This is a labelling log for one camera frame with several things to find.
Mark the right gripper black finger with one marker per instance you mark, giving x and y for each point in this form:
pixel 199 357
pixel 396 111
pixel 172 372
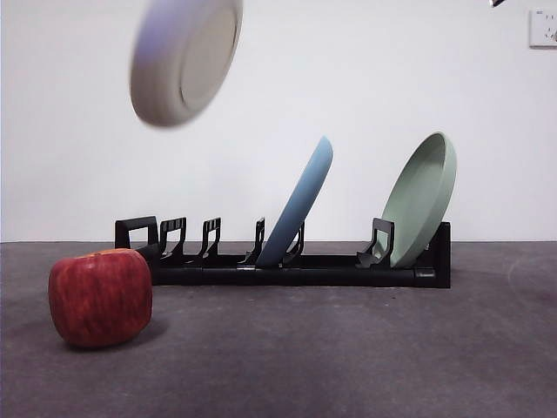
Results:
pixel 497 2

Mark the cream yellow plate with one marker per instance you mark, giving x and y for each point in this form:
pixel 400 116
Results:
pixel 174 65

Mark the red apple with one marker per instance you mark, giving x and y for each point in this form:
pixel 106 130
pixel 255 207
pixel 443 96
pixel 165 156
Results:
pixel 100 298

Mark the green plate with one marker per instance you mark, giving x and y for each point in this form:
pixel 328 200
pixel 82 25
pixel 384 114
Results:
pixel 418 200

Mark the blue plate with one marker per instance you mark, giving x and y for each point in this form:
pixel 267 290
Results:
pixel 300 200

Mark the black plate rack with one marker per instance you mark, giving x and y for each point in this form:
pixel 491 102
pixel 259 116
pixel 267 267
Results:
pixel 313 276

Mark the white wall socket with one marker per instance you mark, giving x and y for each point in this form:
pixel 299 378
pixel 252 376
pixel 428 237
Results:
pixel 544 28

